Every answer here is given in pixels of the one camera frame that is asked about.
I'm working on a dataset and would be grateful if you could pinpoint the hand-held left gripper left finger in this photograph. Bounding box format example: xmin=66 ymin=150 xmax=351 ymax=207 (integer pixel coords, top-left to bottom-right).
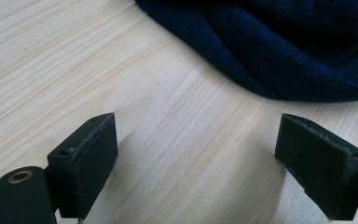
xmin=47 ymin=112 xmax=119 ymax=219

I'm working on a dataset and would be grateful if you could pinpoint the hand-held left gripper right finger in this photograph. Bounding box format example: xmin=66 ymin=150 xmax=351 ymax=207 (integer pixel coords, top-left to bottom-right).
xmin=274 ymin=113 xmax=358 ymax=221

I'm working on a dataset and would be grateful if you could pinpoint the dark navy blue garment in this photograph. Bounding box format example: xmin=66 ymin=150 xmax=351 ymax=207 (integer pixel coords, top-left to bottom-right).
xmin=133 ymin=0 xmax=358 ymax=104

